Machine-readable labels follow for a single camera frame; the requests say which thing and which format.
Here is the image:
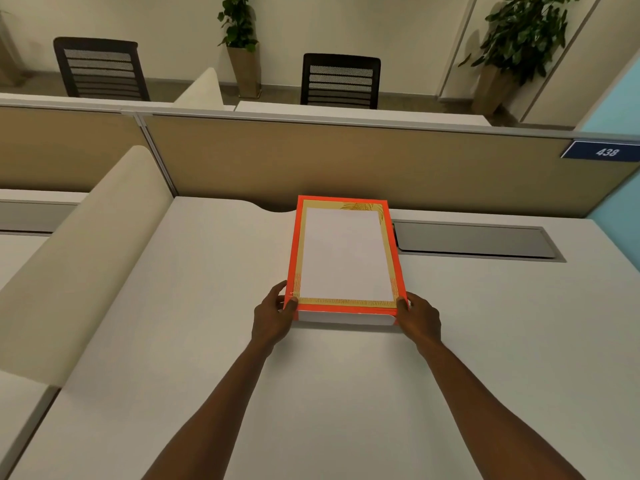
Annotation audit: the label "black mesh office chair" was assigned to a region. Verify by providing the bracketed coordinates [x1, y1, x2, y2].
[300, 53, 382, 110]
[53, 37, 151, 102]

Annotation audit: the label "person's left forearm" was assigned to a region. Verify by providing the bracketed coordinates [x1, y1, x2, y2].
[142, 340, 275, 480]

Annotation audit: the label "potted plant in tall planter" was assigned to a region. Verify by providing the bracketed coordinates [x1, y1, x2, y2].
[217, 0, 263, 99]

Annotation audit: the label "blue number sign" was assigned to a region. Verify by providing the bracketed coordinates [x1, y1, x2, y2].
[560, 140, 640, 162]

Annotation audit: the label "grey desk cable cover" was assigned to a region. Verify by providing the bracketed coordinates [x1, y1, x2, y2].
[0, 200, 81, 236]
[393, 221, 567, 263]

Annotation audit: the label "large potted plant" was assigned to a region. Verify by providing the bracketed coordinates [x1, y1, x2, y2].
[458, 0, 582, 116]

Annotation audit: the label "person's right forearm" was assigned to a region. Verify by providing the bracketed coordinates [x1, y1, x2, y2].
[416, 341, 586, 480]

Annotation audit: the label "light blue partition panel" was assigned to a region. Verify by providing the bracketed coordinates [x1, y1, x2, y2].
[575, 55, 640, 273]

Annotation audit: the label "person's right hand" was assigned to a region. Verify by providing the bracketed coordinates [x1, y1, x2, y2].
[394, 292, 443, 351]

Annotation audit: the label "beige desk partition panel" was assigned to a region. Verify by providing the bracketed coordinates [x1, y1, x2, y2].
[0, 94, 176, 194]
[136, 113, 640, 219]

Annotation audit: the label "orange and white box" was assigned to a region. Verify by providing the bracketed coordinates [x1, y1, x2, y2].
[283, 195, 410, 327]

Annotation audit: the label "person's left hand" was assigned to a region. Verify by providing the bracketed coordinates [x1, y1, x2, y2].
[250, 281, 299, 351]

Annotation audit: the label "cream curved side divider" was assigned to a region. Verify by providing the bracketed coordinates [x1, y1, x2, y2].
[0, 146, 175, 389]
[173, 67, 224, 108]

